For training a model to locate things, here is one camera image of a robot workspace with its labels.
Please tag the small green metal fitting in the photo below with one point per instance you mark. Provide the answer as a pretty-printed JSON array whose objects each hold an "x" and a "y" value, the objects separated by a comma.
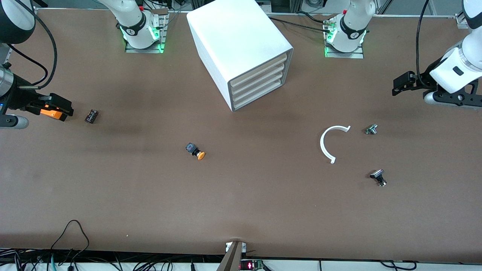
[{"x": 371, "y": 129}]

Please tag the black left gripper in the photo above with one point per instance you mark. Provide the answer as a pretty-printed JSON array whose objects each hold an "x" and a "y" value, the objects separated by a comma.
[{"x": 422, "y": 80}]

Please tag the white plastic c-shaped clip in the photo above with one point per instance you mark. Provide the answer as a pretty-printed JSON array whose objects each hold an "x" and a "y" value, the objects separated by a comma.
[{"x": 322, "y": 145}]

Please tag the dark cylindrical capacitor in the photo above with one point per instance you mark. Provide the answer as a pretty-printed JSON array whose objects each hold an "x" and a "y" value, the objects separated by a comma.
[{"x": 91, "y": 116}]

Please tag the yellow mushroom push button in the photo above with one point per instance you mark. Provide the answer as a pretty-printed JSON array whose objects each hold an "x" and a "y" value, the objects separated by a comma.
[{"x": 196, "y": 151}]

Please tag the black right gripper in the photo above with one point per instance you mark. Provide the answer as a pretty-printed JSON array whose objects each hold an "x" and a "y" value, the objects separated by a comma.
[{"x": 21, "y": 98}]

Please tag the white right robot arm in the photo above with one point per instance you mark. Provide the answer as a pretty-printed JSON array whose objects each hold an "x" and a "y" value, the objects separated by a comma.
[{"x": 137, "y": 26}]

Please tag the circuit board with red display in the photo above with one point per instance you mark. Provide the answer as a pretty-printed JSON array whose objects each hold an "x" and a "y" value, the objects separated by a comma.
[{"x": 250, "y": 265}]

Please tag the white drawer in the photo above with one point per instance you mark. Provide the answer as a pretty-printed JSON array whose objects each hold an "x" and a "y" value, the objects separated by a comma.
[
  {"x": 259, "y": 70},
  {"x": 259, "y": 94},
  {"x": 259, "y": 86},
  {"x": 259, "y": 78}
]

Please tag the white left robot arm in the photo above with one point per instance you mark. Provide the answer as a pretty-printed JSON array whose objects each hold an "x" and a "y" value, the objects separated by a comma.
[{"x": 350, "y": 30}]

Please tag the white drawer cabinet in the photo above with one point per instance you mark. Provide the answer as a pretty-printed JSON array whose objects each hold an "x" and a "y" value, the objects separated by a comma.
[{"x": 233, "y": 34}]

